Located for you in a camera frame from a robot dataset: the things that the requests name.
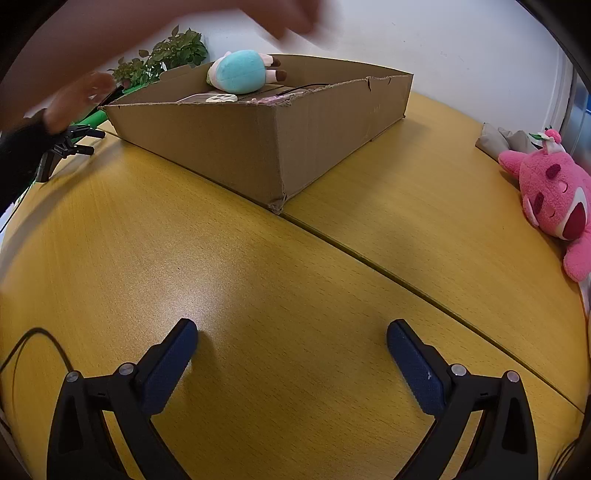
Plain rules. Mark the small potted green plant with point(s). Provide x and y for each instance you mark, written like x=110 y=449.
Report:
x=129 y=71

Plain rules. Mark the person's left forearm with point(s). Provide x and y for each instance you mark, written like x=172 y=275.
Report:
x=18 y=157

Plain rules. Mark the large potted green plant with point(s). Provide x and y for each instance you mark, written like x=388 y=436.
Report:
x=178 y=48

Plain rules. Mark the shallow cardboard box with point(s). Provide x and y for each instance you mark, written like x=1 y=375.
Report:
x=221 y=143

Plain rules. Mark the person's left hand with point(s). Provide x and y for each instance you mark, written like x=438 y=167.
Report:
x=74 y=104

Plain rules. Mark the grey cloth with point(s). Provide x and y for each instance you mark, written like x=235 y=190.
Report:
x=494 y=138

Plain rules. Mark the teal and pink plush pig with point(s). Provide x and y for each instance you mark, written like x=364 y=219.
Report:
x=240 y=71

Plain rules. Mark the another person's forearm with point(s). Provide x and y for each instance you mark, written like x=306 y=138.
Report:
x=115 y=27

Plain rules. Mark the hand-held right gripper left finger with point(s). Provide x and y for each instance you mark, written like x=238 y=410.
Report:
x=166 y=369

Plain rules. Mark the metal door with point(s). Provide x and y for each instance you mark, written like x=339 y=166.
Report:
x=579 y=106

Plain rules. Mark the pink pen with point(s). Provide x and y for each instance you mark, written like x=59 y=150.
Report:
x=272 y=99

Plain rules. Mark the green table cloth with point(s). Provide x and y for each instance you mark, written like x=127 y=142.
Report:
x=94 y=117

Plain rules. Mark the cream phone case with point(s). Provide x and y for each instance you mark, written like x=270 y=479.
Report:
x=221 y=98

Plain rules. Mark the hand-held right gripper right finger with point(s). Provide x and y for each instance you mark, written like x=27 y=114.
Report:
x=418 y=369

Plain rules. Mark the pink plush bear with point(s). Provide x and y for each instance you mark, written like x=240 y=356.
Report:
x=554 y=194

